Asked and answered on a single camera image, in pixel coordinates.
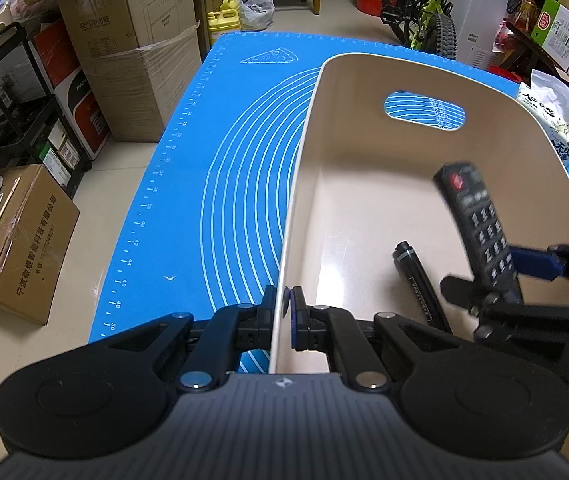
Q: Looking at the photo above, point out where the black marker pen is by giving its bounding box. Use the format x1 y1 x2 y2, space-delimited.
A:
393 240 452 334

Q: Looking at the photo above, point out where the large stacked cardboard box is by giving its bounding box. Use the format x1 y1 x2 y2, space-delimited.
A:
58 0 201 142

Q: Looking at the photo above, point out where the white tissue pack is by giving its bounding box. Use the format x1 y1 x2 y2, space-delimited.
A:
516 70 569 167

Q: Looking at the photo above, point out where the blue silicone baking mat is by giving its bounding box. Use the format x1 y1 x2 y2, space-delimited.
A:
87 30 569 376

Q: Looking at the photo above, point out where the black metal shelf rack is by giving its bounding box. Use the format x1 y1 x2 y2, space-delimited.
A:
0 23 91 196

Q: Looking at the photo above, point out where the white plastic bag on floor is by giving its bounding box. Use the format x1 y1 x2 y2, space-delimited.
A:
238 0 275 32

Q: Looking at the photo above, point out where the white refrigerator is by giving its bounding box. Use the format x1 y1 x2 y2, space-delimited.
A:
449 0 509 70

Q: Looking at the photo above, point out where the green children's bicycle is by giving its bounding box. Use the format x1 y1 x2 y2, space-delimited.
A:
381 0 457 60

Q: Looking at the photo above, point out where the yellow oil jug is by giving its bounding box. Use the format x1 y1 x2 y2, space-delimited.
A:
207 0 242 44

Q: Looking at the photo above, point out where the black remote control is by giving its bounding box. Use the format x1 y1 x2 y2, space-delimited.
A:
433 162 523 304

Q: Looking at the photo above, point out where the beige plastic storage bin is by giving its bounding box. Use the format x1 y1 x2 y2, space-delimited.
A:
267 52 569 470

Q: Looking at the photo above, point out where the brown cardboard box on floor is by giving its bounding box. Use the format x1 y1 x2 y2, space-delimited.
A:
0 165 79 325

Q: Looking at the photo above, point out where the green and white carton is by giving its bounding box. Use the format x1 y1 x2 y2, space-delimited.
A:
531 0 569 70

